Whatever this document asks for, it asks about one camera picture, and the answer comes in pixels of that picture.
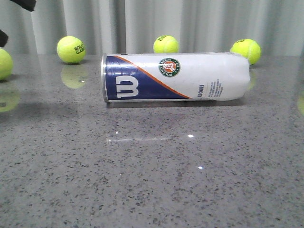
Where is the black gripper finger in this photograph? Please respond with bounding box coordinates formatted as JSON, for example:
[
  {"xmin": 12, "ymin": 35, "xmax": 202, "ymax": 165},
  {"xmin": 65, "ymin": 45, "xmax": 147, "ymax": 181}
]
[
  {"xmin": 14, "ymin": 0, "xmax": 37, "ymax": 12},
  {"xmin": 0, "ymin": 30, "xmax": 9, "ymax": 47}
]

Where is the white blue tennis ball can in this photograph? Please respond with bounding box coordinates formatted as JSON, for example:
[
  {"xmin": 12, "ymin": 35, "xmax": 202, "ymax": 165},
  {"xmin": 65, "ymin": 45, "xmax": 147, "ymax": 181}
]
[{"xmin": 101, "ymin": 52, "xmax": 250, "ymax": 103}]

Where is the far-left yellow tennis ball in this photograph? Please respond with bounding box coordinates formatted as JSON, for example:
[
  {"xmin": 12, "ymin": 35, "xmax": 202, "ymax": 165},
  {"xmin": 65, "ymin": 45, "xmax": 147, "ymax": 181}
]
[{"xmin": 0, "ymin": 48, "xmax": 13, "ymax": 80}]

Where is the yellow Roland Garros tennis ball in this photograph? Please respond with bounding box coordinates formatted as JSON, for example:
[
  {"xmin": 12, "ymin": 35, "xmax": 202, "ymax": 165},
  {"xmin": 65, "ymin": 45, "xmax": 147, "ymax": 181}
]
[{"xmin": 57, "ymin": 36, "xmax": 86, "ymax": 64}]

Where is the middle yellow tennis ball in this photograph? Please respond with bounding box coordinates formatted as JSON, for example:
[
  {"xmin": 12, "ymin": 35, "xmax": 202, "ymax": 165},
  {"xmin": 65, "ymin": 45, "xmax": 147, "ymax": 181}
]
[{"xmin": 153, "ymin": 35, "xmax": 179, "ymax": 53}]

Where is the right yellow tennis ball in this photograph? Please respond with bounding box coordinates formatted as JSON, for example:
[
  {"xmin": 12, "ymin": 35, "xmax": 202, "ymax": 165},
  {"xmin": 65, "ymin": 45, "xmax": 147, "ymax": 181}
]
[{"xmin": 230, "ymin": 39, "xmax": 262, "ymax": 65}]

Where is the grey pleated curtain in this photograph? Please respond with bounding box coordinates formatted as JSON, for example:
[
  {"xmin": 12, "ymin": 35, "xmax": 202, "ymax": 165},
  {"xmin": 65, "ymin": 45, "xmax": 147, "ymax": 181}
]
[{"xmin": 0, "ymin": 0, "xmax": 304, "ymax": 56}]

